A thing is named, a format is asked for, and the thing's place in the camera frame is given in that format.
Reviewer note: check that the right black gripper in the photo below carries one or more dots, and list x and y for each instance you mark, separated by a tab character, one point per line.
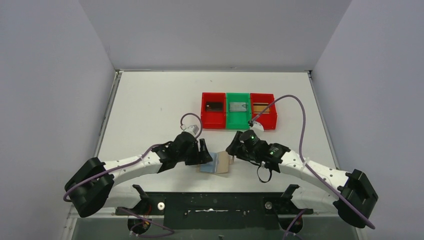
235	149

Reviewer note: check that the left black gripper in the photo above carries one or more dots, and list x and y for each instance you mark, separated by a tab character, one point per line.
199	151

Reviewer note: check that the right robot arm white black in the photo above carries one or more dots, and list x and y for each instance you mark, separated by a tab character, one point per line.
351	195

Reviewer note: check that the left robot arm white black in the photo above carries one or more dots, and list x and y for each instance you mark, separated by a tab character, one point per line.
99	184

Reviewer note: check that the silver credit card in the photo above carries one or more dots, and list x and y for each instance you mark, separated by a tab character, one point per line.
238	107

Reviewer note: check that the gold credit card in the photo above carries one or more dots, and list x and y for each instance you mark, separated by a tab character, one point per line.
259	107

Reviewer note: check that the black credit card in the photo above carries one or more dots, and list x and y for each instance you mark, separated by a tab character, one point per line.
211	106

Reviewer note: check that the green plastic bin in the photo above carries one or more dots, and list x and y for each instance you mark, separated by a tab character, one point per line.
237	120

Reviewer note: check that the right red plastic bin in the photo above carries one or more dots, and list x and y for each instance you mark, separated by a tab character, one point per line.
268	121

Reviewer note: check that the red plastic bin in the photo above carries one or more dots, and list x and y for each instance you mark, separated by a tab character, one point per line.
213	120
268	121

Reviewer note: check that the left red plastic bin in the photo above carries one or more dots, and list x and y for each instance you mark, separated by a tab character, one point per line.
213	120

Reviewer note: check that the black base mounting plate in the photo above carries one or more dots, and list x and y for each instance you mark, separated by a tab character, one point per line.
218	210

